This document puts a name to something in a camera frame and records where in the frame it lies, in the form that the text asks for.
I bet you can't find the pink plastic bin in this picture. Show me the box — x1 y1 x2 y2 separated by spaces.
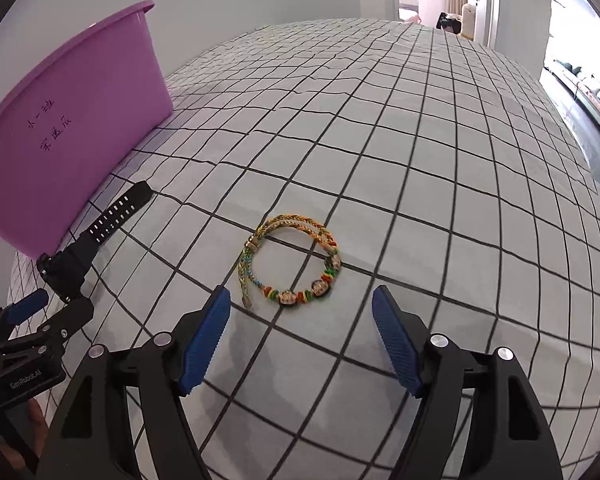
0 0 173 259

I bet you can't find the person's left hand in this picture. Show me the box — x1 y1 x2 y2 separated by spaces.
0 398 48 479

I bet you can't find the white black grid tablecloth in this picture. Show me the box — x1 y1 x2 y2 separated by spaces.
62 20 600 479

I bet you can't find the white yellow plush toy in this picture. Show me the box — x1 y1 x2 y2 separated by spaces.
460 0 478 40

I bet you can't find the grey green sofa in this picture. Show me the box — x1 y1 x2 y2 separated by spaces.
545 60 600 128

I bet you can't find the yellow braided beaded bracelet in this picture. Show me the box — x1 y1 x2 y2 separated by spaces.
237 212 344 310

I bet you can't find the black digital wristwatch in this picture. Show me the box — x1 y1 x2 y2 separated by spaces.
35 181 154 304

